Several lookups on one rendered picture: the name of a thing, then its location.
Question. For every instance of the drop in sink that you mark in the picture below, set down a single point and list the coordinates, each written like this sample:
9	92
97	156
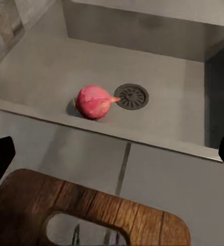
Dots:
168	53

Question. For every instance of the cutting board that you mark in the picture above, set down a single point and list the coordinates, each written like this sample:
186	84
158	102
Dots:
27	197

